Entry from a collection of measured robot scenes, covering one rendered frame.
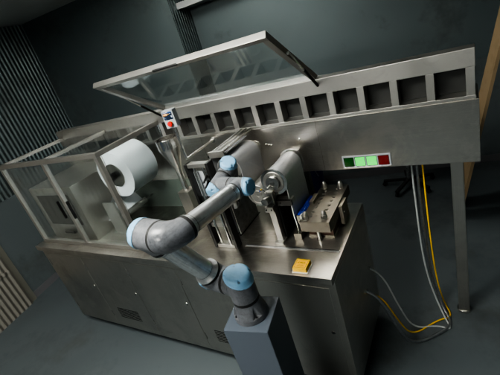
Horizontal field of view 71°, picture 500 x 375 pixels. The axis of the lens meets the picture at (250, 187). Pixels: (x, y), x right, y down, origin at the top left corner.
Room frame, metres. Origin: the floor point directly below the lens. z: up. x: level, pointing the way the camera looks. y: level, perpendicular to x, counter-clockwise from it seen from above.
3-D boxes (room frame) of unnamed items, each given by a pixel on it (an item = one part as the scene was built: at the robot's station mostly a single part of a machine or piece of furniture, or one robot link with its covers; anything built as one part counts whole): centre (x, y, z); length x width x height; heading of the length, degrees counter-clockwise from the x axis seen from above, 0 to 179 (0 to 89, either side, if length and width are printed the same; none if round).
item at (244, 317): (1.19, 0.16, 0.95); 0.15 x 0.15 x 0.10
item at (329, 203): (1.68, -0.37, 1.00); 0.40 x 0.16 x 0.06; 145
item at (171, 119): (2.00, 0.30, 1.66); 0.07 x 0.07 x 0.10; 69
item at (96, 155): (2.59, 1.12, 1.25); 1.19 x 0.57 x 0.70; 55
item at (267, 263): (2.23, 0.62, 0.88); 2.52 x 0.66 x 0.04; 55
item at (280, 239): (1.64, -0.07, 1.05); 0.06 x 0.05 x 0.31; 145
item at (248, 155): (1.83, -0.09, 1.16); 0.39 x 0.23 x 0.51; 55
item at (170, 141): (2.16, 0.40, 1.50); 0.14 x 0.14 x 0.06
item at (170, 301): (2.24, 0.61, 0.43); 2.52 x 0.64 x 0.86; 55
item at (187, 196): (2.16, 0.40, 1.19); 0.14 x 0.14 x 0.57
